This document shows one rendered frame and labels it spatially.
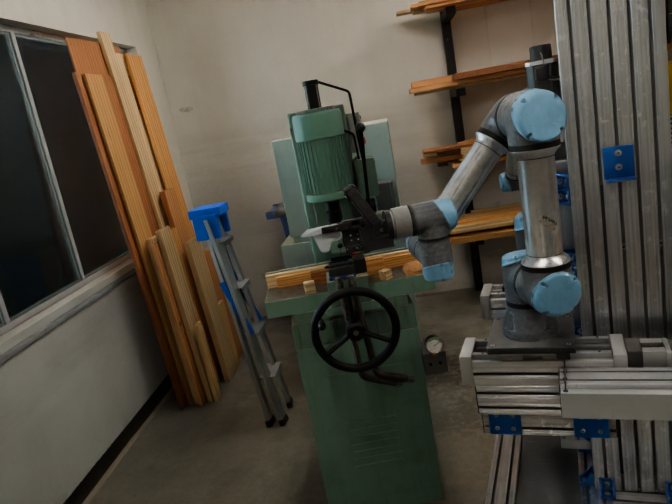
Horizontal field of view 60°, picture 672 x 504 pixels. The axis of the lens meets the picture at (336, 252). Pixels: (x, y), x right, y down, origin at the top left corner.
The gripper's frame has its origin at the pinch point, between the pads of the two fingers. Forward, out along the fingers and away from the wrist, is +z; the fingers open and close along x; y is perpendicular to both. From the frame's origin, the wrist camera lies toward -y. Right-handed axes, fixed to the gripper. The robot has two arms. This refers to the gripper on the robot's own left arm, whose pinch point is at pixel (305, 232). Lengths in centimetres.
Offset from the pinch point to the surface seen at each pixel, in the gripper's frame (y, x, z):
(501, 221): 31, 242, -131
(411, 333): 46, 65, -30
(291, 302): 26, 65, 9
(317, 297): 26, 64, 0
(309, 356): 47, 68, 7
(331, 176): -14, 67, -13
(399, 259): 21, 77, -33
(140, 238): -4, 190, 88
